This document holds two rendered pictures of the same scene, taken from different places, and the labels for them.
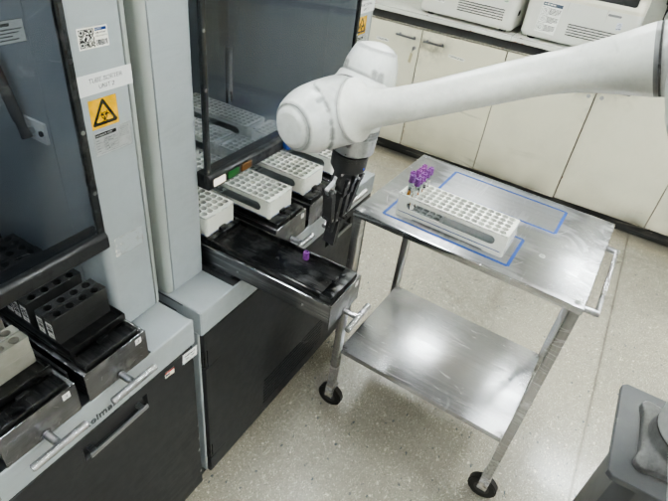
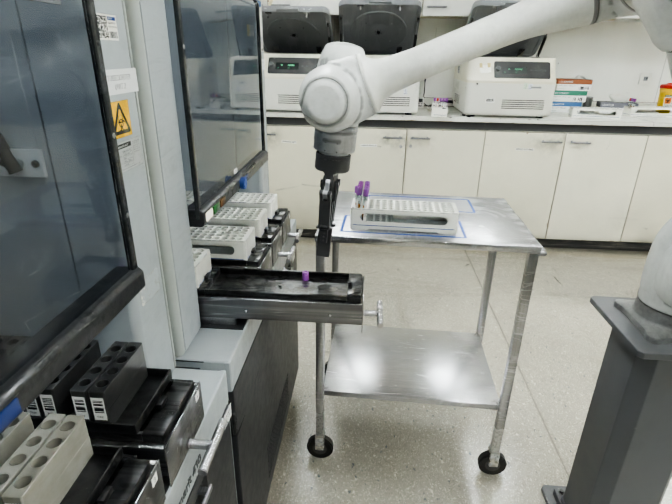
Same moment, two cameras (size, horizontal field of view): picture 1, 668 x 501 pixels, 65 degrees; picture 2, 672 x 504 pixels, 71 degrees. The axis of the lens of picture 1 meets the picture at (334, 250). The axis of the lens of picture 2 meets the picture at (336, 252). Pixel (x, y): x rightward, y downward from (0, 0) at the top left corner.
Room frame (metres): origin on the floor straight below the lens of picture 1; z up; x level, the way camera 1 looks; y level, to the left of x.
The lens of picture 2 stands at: (0.04, 0.36, 1.28)
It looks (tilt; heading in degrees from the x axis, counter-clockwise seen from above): 23 degrees down; 338
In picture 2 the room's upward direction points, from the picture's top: 1 degrees clockwise
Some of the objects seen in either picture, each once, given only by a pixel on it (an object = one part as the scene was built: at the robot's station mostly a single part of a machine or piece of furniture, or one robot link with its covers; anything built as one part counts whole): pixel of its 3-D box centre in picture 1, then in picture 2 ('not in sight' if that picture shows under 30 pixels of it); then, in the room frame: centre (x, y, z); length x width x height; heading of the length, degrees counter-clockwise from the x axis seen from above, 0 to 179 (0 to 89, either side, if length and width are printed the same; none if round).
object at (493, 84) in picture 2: not in sight; (503, 59); (2.81, -1.97, 1.25); 0.62 x 0.56 x 0.69; 153
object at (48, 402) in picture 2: (54, 297); (74, 380); (0.67, 0.50, 0.85); 0.12 x 0.02 x 0.06; 154
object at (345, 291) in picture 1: (231, 245); (220, 292); (1.00, 0.25, 0.78); 0.73 x 0.14 x 0.09; 64
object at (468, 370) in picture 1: (453, 323); (411, 327); (1.23, -0.41, 0.41); 0.67 x 0.46 x 0.82; 62
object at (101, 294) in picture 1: (79, 313); (120, 383); (0.64, 0.44, 0.85); 0.12 x 0.02 x 0.06; 154
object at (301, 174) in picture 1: (269, 165); (211, 222); (1.32, 0.21, 0.83); 0.30 x 0.10 x 0.06; 64
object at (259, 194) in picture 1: (235, 185); (192, 242); (1.19, 0.28, 0.83); 0.30 x 0.10 x 0.06; 64
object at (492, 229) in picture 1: (455, 216); (403, 215); (1.15, -0.30, 0.85); 0.30 x 0.10 x 0.06; 62
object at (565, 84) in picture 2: not in sight; (572, 82); (2.71, -2.52, 1.10); 0.24 x 0.13 x 0.10; 62
